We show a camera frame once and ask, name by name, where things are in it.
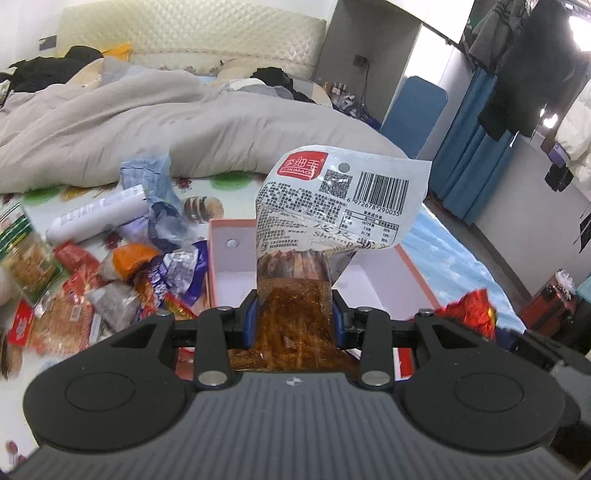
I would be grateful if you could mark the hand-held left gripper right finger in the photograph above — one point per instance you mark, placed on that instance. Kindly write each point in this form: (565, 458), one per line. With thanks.
(338, 323)

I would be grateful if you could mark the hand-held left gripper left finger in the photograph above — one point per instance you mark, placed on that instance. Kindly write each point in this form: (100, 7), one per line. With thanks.
(249, 319)

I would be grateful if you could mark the pink cardboard box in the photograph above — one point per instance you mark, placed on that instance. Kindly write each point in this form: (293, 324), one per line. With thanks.
(231, 263)

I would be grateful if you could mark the red yellow snack packet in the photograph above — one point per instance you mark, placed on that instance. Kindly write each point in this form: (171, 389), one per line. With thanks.
(471, 314)

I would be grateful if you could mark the clear brown strips snack packet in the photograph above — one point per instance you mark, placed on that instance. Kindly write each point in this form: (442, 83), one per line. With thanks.
(300, 207)

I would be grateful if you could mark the pile of snack packets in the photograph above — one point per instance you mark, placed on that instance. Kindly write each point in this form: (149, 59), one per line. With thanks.
(69, 314)

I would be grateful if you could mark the red suitcase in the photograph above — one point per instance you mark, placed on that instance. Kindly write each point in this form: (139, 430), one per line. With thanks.
(549, 314)

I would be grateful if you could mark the blue star bed sheet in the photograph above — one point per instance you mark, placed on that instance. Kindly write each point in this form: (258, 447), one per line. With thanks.
(443, 249)

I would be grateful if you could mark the crumpled blue plastic bag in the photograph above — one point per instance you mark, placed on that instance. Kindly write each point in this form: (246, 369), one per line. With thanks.
(147, 177)

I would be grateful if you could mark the white plastic bottle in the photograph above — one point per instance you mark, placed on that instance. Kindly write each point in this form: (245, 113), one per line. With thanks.
(92, 214)

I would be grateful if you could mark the blue curtain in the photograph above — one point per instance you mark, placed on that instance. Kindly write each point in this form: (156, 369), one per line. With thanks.
(480, 152)

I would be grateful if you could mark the white puffer jacket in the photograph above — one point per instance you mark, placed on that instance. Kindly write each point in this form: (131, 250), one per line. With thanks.
(577, 138)

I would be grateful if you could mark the blue padded board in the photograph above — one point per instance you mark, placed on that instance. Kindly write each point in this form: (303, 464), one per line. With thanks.
(415, 115)

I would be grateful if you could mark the grey duvet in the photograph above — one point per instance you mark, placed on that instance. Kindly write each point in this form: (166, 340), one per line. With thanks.
(138, 120)

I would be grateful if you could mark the row of small bottles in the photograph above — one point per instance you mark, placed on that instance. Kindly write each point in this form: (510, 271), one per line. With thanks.
(339, 94)

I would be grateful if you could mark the pillow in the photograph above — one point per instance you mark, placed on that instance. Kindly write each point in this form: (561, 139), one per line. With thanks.
(240, 85)

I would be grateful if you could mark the black garment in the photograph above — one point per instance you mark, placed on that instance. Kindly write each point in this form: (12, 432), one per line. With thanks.
(274, 81)

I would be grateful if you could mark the hanging black jacket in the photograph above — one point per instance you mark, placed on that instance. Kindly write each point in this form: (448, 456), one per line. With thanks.
(535, 69)

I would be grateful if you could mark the cream quilted headboard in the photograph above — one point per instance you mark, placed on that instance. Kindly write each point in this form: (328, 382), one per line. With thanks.
(207, 37)

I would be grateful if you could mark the white wardrobe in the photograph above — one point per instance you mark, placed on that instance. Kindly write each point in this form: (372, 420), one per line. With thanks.
(360, 27)

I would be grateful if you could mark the yellow cloth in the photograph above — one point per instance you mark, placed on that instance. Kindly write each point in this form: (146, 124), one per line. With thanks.
(119, 50)

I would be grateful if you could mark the heap of black clothes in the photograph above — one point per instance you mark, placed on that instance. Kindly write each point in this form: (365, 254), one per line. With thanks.
(46, 69)

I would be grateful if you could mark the hanging grey clothes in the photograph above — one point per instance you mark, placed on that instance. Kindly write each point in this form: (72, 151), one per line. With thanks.
(494, 32)

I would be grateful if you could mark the wall outlet with plug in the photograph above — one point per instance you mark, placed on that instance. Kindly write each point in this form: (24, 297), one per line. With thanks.
(360, 61)

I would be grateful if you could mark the grey wall socket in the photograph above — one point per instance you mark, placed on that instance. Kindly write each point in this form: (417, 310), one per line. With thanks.
(47, 43)

